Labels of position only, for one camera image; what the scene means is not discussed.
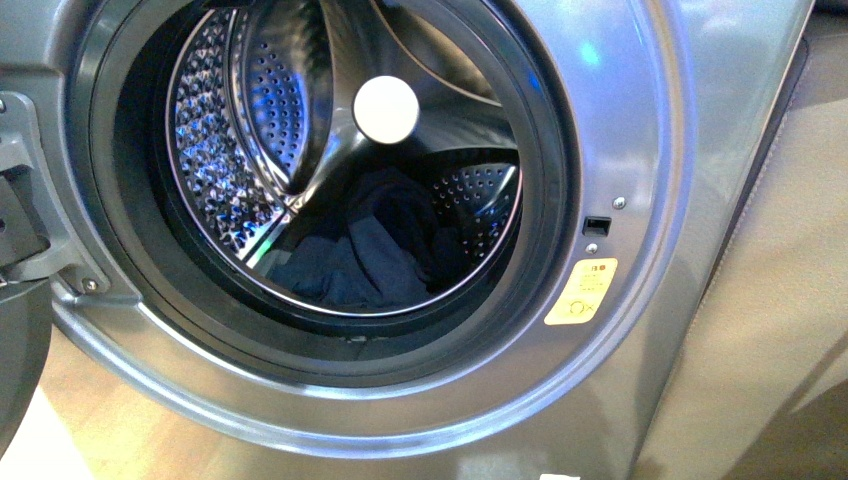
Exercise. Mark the dark clothes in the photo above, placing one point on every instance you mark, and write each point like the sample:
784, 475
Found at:
384, 247

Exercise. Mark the grey front-load washing machine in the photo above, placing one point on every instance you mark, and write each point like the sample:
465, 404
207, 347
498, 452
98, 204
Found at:
194, 144

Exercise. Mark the black washing machine door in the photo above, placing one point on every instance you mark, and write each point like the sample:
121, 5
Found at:
26, 319

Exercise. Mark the orange warning sticker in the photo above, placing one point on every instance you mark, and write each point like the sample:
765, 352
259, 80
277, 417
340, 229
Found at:
583, 293

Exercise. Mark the white paper label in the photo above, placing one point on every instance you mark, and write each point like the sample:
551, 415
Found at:
558, 477

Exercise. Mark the grey side panel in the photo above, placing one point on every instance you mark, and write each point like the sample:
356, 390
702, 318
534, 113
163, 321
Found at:
759, 390

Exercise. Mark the grey door hinge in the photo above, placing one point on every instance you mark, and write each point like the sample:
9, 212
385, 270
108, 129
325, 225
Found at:
24, 163

